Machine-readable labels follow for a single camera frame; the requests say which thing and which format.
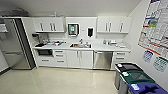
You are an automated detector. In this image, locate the stainless steel dishwasher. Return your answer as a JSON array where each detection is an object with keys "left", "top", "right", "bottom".
[{"left": 93, "top": 50, "right": 114, "bottom": 71}]

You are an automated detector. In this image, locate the stainless steel sink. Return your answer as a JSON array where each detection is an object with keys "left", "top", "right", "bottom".
[{"left": 69, "top": 42, "right": 92, "bottom": 49}]

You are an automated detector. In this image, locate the chrome faucet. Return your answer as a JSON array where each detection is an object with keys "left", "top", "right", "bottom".
[{"left": 78, "top": 38, "right": 84, "bottom": 46}]

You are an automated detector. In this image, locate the white sink base cabinet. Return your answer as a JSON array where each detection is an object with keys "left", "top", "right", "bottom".
[{"left": 66, "top": 49, "right": 94, "bottom": 70}]

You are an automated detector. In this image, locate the black soap dispenser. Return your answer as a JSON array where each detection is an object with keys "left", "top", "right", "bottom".
[{"left": 87, "top": 27, "right": 94, "bottom": 38}]

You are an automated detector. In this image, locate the steel paper towel dispenser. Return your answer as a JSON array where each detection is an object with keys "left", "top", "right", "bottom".
[{"left": 67, "top": 23, "right": 80, "bottom": 36}]

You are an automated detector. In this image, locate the microwave oven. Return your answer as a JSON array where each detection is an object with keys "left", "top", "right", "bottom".
[{"left": 34, "top": 48, "right": 68, "bottom": 68}]

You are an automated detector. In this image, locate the black built-in microwave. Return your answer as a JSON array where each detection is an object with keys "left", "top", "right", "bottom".
[{"left": 36, "top": 48, "right": 54, "bottom": 57}]

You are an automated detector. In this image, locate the grey bin black lid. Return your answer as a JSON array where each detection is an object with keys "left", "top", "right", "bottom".
[{"left": 114, "top": 63, "right": 143, "bottom": 89}]

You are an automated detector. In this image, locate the grey bin green lid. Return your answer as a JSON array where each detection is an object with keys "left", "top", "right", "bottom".
[{"left": 119, "top": 69, "right": 156, "bottom": 94}]

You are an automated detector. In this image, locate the blue bin sign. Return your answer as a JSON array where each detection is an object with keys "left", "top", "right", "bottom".
[{"left": 142, "top": 49, "right": 154, "bottom": 64}]

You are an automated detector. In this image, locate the stainless steel refrigerator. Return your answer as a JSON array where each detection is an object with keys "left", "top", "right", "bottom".
[{"left": 0, "top": 17, "right": 36, "bottom": 71}]

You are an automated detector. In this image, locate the green bin sign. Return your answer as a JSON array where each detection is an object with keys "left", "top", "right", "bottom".
[{"left": 153, "top": 55, "right": 168, "bottom": 73}]

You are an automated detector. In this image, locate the white paper sheet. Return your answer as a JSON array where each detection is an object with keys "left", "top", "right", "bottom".
[{"left": 0, "top": 23, "right": 8, "bottom": 34}]

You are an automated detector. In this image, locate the wire dish rack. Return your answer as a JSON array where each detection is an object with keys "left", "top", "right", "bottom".
[{"left": 44, "top": 39, "right": 68, "bottom": 47}]

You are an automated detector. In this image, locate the white wall cabinet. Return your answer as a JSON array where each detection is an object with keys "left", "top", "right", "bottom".
[
  {"left": 96, "top": 15, "right": 133, "bottom": 34},
  {"left": 32, "top": 16, "right": 66, "bottom": 34}
]

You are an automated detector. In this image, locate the large printed wall poster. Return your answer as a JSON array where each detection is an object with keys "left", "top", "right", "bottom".
[{"left": 137, "top": 0, "right": 168, "bottom": 58}]

